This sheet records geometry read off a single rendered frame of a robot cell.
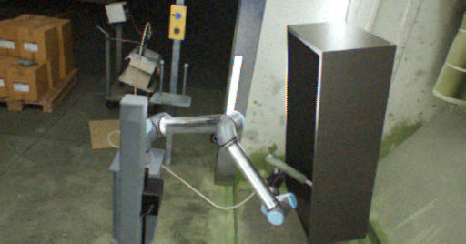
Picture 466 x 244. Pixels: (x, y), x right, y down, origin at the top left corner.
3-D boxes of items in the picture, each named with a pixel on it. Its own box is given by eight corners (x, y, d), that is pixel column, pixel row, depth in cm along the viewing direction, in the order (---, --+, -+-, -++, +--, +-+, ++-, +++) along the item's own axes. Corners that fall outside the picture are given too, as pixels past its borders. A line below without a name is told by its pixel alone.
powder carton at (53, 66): (36, 76, 449) (34, 50, 434) (60, 77, 455) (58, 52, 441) (26, 86, 415) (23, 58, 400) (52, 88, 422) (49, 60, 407)
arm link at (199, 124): (137, 119, 228) (233, 115, 190) (155, 112, 242) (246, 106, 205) (144, 140, 231) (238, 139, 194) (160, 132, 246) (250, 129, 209)
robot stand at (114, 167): (109, 244, 236) (108, 168, 210) (121, 214, 264) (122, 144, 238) (152, 248, 239) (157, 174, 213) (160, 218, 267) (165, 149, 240)
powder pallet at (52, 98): (20, 73, 486) (19, 64, 480) (79, 78, 501) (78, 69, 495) (-25, 107, 379) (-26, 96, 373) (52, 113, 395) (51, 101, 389)
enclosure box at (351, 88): (329, 178, 257) (342, 20, 204) (365, 238, 204) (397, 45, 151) (284, 184, 254) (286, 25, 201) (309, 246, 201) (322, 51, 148)
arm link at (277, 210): (217, 121, 182) (287, 223, 182) (228, 114, 193) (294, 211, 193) (204, 130, 189) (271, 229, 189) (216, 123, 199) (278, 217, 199)
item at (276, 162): (252, 174, 237) (269, 156, 223) (254, 168, 241) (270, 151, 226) (308, 208, 241) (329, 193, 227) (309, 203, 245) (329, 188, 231)
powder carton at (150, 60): (126, 66, 450) (136, 40, 436) (157, 79, 460) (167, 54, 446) (116, 79, 402) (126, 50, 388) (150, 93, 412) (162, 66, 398)
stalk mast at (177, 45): (171, 164, 336) (185, -6, 268) (170, 167, 330) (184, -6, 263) (165, 163, 335) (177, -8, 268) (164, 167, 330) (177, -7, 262)
